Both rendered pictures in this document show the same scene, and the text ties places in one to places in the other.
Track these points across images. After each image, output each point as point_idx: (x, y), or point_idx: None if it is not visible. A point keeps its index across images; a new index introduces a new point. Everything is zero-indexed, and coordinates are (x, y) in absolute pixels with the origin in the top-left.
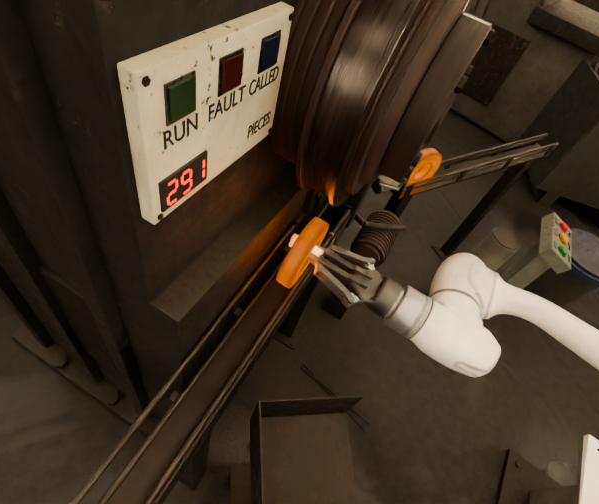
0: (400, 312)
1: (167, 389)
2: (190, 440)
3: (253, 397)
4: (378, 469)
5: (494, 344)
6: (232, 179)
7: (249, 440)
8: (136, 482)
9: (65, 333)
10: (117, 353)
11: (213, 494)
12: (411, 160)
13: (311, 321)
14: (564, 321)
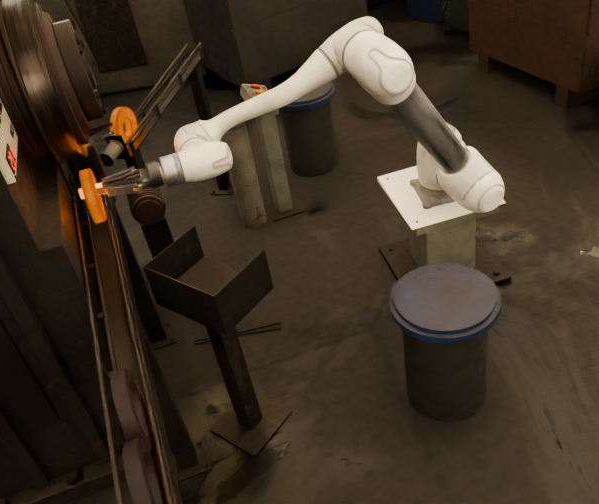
0: (165, 168)
1: (91, 301)
2: (129, 313)
3: (180, 389)
4: (309, 336)
5: (219, 142)
6: (20, 172)
7: (206, 409)
8: (124, 359)
9: None
10: (45, 344)
11: (215, 452)
12: (93, 95)
13: (171, 316)
14: (239, 108)
